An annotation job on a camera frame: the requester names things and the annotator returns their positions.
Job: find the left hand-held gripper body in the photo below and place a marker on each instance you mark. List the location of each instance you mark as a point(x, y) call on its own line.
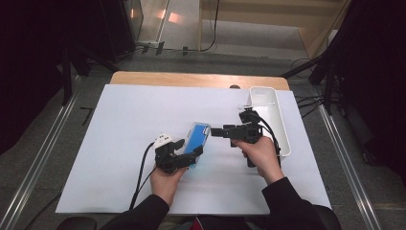
point(167, 159)

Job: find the black metal stand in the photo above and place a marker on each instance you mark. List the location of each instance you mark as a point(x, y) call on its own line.
point(67, 83)
point(328, 92)

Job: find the blue smartphone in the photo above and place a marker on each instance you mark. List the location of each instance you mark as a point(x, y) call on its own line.
point(195, 137)

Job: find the white storage box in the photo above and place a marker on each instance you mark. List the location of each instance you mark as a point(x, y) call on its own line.
point(266, 95)

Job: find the small black bracket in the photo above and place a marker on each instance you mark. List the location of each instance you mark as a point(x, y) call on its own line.
point(185, 50)
point(145, 49)
point(159, 48)

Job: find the metal rail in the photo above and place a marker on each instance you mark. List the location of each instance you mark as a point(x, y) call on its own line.
point(35, 169)
point(351, 172)

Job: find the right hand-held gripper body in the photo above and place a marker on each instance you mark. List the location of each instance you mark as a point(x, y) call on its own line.
point(249, 131)

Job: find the person's left hand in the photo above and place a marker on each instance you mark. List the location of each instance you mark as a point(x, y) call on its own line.
point(166, 185)

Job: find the person's right hand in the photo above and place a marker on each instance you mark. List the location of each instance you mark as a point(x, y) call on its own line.
point(263, 156)

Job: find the white board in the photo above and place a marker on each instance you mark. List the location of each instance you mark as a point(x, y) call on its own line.
point(127, 105)

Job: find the light wooden frame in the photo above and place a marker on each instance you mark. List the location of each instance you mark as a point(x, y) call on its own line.
point(255, 17)

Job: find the black cabinet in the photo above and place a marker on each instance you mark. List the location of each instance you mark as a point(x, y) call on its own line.
point(118, 25)

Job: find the metal framed glass panel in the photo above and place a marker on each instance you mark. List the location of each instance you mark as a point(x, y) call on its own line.
point(178, 28)

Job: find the dark curtain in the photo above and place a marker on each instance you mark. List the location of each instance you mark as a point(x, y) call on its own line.
point(32, 64)
point(376, 80)

